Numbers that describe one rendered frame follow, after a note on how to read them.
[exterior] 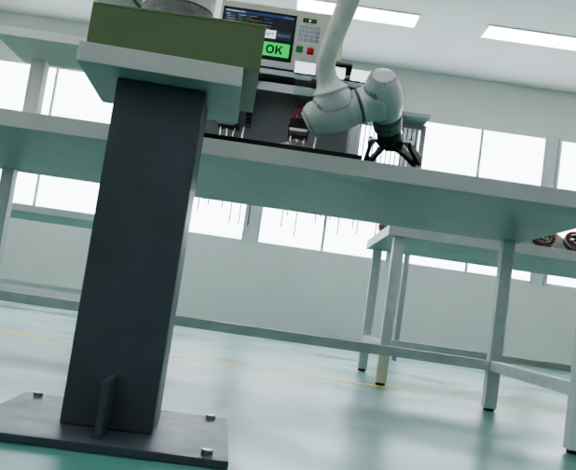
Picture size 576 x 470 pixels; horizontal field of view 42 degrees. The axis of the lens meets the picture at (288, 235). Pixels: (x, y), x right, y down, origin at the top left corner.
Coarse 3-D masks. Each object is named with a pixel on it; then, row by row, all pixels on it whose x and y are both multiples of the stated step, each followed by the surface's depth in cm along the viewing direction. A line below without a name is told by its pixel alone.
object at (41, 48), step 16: (0, 32) 289; (16, 32) 289; (32, 32) 289; (48, 32) 289; (16, 48) 305; (32, 48) 302; (48, 48) 299; (64, 48) 296; (32, 64) 315; (48, 64) 320; (64, 64) 318; (32, 80) 314; (32, 96) 314; (32, 112) 313
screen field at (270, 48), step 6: (264, 42) 261; (270, 42) 261; (264, 48) 261; (270, 48) 261; (276, 48) 261; (282, 48) 261; (288, 48) 261; (264, 54) 261; (270, 54) 261; (276, 54) 261; (282, 54) 261; (288, 54) 261
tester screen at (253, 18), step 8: (232, 8) 262; (232, 16) 262; (240, 16) 262; (248, 16) 262; (256, 16) 262; (264, 16) 262; (272, 16) 262; (280, 16) 262; (272, 24) 262; (280, 24) 262; (288, 24) 262; (288, 32) 262; (272, 40) 261; (280, 40) 261; (264, 56) 261; (272, 56) 261
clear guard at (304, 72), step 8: (296, 64) 235; (304, 64) 236; (312, 64) 236; (296, 72) 231; (304, 72) 232; (312, 72) 232; (336, 72) 234; (344, 72) 235; (352, 72) 235; (360, 72) 236; (368, 72) 236; (296, 80) 256; (304, 80) 255; (312, 80) 254; (344, 80) 231; (352, 80) 231; (360, 80) 232; (312, 88) 262; (352, 88) 256
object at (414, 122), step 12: (408, 120) 604; (420, 120) 599; (360, 132) 612; (420, 132) 611; (420, 144) 610; (420, 156) 609; (420, 168) 608; (240, 204) 605; (324, 216) 605; (408, 264) 601; (396, 324) 596; (396, 336) 595; (396, 360) 594
